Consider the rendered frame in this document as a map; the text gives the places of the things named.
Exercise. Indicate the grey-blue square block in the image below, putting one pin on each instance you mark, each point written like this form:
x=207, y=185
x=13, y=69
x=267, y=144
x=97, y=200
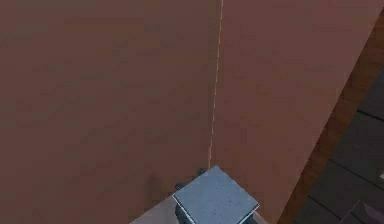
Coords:
x=216, y=196

